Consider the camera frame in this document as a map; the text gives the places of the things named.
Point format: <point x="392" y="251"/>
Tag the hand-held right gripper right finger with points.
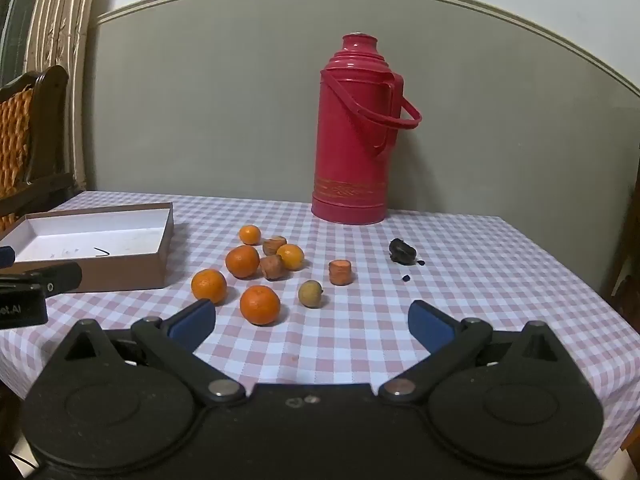
<point x="430" y="325"/>

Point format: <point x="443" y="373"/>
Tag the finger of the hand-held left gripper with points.
<point x="60" y="276"/>
<point x="6" y="257"/>

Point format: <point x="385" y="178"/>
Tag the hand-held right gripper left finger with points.
<point x="192" y="321"/>

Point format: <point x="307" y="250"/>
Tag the large orange mandarin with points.
<point x="242" y="262"/>
<point x="209" y="286"/>
<point x="259" y="305"/>

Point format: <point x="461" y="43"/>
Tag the brown cardboard box white inside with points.
<point x="100" y="232"/>

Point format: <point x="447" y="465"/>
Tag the black shrivelled fruit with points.
<point x="401" y="251"/>

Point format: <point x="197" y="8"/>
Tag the small orange mandarin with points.
<point x="249" y="234"/>

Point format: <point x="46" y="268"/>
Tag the orange carrot chunk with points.
<point x="340" y="272"/>

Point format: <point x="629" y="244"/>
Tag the small yellowish mandarin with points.
<point x="291" y="256"/>

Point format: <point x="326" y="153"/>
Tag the yellowish green round fruit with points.
<point x="310" y="294"/>

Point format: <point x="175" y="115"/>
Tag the pink checkered tablecloth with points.
<point x="350" y="345"/>

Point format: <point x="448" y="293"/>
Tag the wooden sofa with woven cushions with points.
<point x="30" y="160"/>

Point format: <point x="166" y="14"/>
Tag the beige striped curtain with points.
<point x="65" y="60"/>

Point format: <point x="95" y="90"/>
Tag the red thermos flask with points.
<point x="350" y="135"/>

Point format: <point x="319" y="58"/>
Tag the dark wooden furniture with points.
<point x="631" y="260"/>

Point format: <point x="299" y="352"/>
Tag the window with dark frame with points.
<point x="15" y="10"/>

